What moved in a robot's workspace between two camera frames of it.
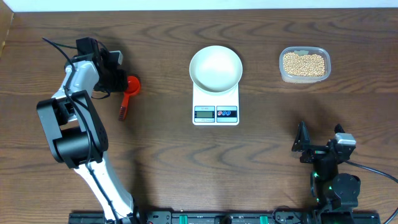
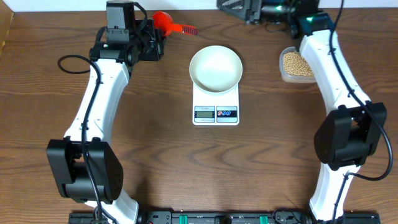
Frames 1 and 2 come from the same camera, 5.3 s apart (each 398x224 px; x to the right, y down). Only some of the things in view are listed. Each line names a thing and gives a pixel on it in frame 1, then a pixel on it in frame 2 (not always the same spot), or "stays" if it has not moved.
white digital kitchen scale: [216, 109] stays
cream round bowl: [216, 69] stays
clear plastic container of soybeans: [304, 64] stays
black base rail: [222, 217] stays
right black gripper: [314, 152] -> [248, 11]
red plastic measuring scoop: [134, 85] -> [163, 20]
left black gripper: [115, 81] -> [158, 38]
